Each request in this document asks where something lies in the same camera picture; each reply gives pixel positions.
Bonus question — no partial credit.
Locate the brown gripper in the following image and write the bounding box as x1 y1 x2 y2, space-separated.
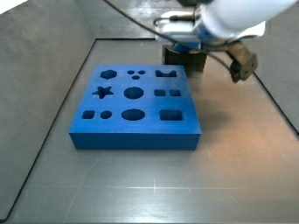
226 42 258 83

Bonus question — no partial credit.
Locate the blue cylinder peg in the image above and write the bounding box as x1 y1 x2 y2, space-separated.
172 43 199 53

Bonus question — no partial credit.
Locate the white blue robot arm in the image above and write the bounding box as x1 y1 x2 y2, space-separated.
155 0 296 82

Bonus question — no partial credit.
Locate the dark curved cradle stand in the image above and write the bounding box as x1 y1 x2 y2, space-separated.
163 45 207 72

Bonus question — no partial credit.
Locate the blue shape-sorting block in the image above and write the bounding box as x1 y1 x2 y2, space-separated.
69 65 202 150

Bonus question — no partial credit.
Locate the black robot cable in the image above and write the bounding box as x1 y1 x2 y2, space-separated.
103 0 235 74

